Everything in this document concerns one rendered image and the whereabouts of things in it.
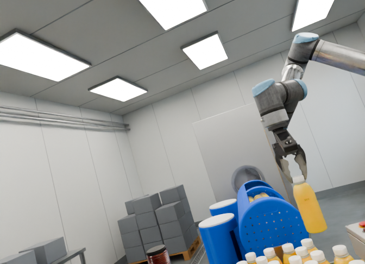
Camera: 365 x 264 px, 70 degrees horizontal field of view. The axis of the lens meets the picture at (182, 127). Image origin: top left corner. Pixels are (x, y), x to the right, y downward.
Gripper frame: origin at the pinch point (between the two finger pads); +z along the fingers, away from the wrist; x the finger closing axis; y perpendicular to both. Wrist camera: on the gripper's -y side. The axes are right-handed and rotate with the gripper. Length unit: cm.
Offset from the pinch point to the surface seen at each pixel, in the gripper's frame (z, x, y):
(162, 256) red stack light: 7, 47, -22
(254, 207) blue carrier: 10.1, 17.4, 21.5
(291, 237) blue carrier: 25.4, 6.8, 21.5
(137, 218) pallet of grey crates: 44, 220, 365
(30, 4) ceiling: -209, 156, 107
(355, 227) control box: 21.4, -12.8, 3.4
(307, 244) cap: 23.3, 4.0, 4.2
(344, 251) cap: 23.4, -3.9, -7.7
